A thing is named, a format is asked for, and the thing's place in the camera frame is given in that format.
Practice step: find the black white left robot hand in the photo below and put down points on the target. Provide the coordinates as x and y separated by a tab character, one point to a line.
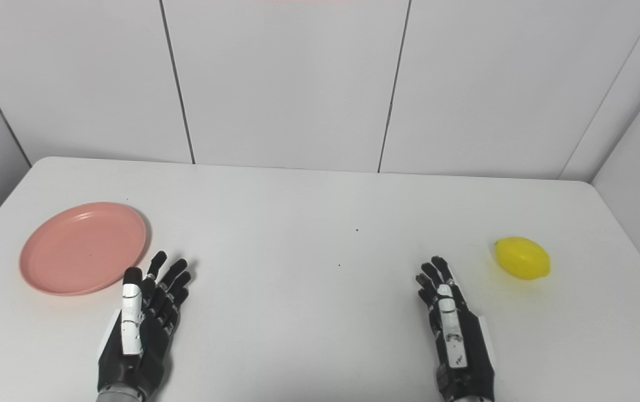
155	335

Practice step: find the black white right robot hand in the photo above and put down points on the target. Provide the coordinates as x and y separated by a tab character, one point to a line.
468	346

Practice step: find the yellow lemon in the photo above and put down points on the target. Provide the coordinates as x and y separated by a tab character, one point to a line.
522	258

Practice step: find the pink round plate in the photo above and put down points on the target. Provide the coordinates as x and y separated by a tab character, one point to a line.
82	249

